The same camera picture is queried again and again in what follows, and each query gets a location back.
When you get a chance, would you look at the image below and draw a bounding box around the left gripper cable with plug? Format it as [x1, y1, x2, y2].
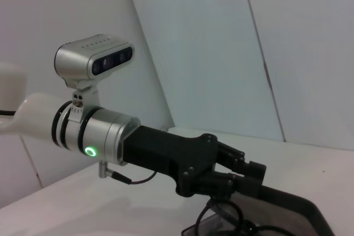
[98, 161, 157, 186]

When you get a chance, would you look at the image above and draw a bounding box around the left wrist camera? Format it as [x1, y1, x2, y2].
[54, 34, 135, 115]

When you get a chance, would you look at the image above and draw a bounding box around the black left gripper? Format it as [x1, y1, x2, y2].
[121, 125, 268, 201]

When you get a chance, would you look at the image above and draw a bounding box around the black glasses case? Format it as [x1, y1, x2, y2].
[181, 185, 336, 236]

